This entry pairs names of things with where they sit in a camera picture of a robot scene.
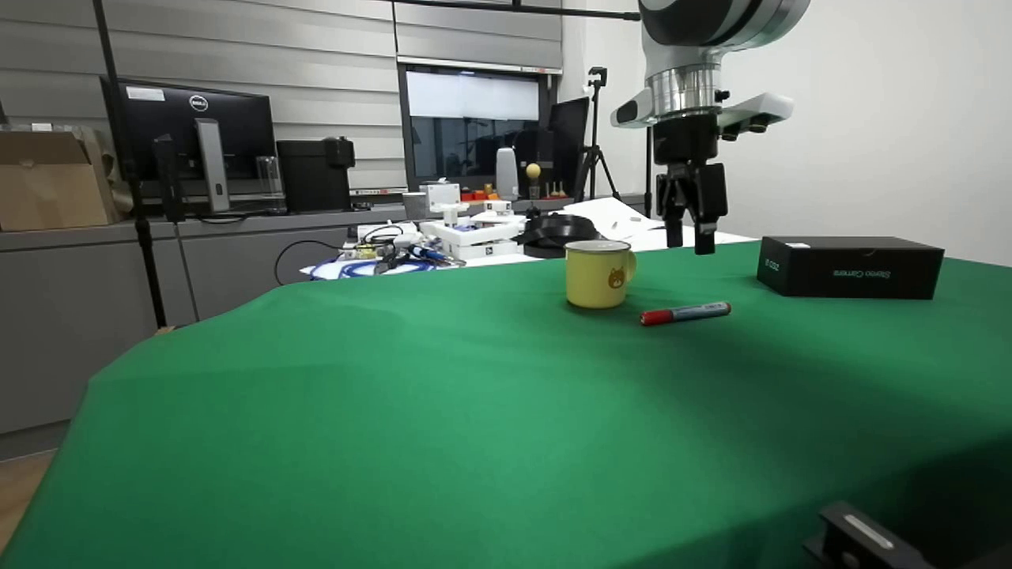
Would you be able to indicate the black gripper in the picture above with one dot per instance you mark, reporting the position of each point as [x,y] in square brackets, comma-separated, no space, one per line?
[686,140]

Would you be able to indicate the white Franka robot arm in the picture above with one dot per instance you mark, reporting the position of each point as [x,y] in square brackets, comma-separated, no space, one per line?
[728,20]

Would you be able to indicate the yellow enamel cup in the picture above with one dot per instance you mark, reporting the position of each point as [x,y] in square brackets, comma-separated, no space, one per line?
[588,278]

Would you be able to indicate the white paper table cover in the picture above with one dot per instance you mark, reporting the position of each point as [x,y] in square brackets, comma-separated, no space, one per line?
[634,227]

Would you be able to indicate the black flat monitor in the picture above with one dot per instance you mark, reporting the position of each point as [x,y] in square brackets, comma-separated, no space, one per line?
[569,146]

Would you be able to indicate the yellow ball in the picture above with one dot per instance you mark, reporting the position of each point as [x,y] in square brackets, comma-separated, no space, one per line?
[533,169]

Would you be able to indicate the black rectangular box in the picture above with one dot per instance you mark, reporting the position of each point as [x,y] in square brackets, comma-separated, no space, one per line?
[843,274]

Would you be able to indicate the white speaker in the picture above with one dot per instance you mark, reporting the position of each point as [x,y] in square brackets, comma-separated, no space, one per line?
[506,174]

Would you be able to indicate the orange red small items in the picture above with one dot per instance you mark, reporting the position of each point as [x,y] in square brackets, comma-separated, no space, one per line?
[480,193]

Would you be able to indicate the white power strip box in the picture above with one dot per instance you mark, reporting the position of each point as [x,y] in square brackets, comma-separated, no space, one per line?
[479,237]

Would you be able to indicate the small white box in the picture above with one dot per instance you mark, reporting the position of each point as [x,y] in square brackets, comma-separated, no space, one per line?
[442,193]

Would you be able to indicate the green table cloth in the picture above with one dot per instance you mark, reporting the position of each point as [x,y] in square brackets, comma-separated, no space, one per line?
[421,423]

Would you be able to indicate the black small computer case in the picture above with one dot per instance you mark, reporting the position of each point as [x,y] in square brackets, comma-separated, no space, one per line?
[311,174]

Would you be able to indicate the black Dell monitor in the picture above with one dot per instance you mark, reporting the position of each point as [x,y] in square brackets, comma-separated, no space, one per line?
[241,127]

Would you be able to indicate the black light stand pole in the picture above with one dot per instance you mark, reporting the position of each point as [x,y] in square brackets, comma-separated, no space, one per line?
[148,264]

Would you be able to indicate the large brown cardboard box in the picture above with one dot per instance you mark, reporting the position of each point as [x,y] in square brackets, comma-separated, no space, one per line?
[49,186]

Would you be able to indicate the black camera tripod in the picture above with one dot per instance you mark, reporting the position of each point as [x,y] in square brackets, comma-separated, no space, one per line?
[596,78]

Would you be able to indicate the large wall screen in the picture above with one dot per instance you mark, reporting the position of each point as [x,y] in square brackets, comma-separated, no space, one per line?
[476,136]

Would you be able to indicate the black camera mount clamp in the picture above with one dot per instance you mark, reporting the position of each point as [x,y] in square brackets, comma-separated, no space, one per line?
[855,540]

